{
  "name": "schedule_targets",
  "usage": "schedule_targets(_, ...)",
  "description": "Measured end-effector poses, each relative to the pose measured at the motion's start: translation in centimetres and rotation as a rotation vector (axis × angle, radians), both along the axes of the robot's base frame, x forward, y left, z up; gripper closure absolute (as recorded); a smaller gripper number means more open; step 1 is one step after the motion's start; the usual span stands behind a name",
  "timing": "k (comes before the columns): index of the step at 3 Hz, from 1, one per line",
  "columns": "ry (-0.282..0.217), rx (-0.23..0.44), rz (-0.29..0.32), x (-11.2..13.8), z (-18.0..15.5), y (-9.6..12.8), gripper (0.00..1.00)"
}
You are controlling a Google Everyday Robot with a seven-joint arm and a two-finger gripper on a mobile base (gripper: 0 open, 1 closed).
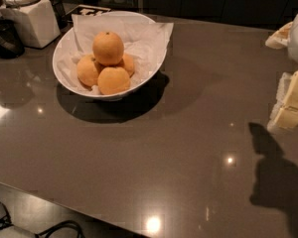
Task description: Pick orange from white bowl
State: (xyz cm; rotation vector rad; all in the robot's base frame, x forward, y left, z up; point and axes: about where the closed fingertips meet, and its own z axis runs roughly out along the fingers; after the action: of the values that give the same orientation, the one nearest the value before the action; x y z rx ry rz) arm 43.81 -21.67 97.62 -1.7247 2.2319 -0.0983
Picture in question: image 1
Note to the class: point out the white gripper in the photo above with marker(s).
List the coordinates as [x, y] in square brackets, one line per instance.
[285, 114]

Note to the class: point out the orange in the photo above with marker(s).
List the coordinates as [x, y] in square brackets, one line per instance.
[113, 80]
[108, 48]
[88, 70]
[127, 63]

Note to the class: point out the white oval bowl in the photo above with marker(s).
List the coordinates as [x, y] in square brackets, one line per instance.
[145, 76]

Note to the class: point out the white paper liner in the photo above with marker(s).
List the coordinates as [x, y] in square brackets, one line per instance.
[145, 40]

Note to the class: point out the black white printed card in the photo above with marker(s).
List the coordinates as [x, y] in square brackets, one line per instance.
[86, 10]

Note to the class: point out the black mesh holder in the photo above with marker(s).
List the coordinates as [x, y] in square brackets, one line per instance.
[60, 13]

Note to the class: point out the white square ceramic jar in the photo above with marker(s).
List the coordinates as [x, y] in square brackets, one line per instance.
[34, 20]

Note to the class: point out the black round object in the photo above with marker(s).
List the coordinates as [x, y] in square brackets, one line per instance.
[10, 44]

